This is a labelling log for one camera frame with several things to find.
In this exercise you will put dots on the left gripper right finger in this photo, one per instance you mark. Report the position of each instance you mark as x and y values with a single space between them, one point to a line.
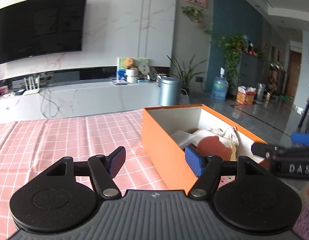
208 170

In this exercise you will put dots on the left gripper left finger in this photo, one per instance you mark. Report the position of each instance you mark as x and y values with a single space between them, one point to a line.
102 170

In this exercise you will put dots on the white terry mitt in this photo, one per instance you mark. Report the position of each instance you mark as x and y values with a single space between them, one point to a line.
229 133

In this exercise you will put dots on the white tissue paper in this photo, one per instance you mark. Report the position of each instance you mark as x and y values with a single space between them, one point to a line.
184 139

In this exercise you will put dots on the orange cardboard box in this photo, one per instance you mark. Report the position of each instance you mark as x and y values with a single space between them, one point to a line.
166 131

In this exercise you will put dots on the white marble tv cabinet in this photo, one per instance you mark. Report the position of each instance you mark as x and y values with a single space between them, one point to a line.
82 99

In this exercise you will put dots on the small woven handbag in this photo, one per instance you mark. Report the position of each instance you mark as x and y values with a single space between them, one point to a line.
184 99

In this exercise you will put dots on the orange gift bag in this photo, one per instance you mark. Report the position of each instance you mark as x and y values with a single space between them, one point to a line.
245 95

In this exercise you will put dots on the blue water jug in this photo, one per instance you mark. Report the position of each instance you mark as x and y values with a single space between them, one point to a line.
220 87

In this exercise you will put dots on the pink checkered tablecloth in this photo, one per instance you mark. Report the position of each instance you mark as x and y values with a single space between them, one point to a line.
29 147

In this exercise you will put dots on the grey metal trash bin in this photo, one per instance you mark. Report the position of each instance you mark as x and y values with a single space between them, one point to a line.
170 91

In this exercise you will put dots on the right potted green plant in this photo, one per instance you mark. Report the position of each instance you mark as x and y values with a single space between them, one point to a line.
186 73

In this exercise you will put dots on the colourful picture board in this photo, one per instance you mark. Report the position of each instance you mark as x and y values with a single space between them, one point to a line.
121 70

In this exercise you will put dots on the white wifi router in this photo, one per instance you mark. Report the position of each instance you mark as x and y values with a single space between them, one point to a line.
32 86

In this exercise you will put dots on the brown teddy bear figure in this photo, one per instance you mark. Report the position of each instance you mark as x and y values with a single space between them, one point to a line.
131 70

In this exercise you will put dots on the round paper fan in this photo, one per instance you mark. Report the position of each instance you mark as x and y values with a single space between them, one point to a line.
144 68

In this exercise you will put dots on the hanging ivy plant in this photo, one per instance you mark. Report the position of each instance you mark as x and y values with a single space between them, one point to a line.
230 24

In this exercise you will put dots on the red box on cabinet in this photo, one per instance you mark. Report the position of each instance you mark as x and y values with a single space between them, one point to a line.
4 90

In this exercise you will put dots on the black wall television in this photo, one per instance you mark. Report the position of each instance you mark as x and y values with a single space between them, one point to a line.
40 27

